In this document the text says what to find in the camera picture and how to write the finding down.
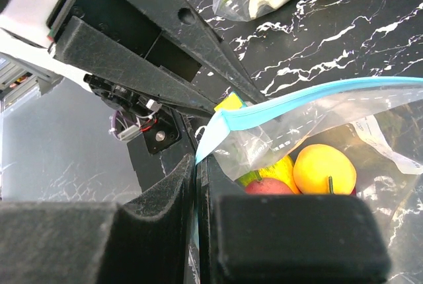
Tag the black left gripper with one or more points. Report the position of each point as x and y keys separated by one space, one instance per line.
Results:
x=131 y=43

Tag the orange green mango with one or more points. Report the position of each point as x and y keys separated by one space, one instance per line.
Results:
x=281 y=170

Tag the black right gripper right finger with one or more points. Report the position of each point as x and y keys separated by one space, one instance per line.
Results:
x=284 y=238

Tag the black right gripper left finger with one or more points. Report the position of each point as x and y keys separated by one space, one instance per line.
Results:
x=143 y=241

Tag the small yellow orange fruit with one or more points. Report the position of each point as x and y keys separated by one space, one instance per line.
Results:
x=316 y=164

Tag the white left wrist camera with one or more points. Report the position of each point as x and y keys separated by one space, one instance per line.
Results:
x=33 y=3

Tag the clear bag blue zipper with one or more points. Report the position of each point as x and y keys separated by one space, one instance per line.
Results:
x=375 y=121

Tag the brown passion fruit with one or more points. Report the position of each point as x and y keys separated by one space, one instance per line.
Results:
x=268 y=186

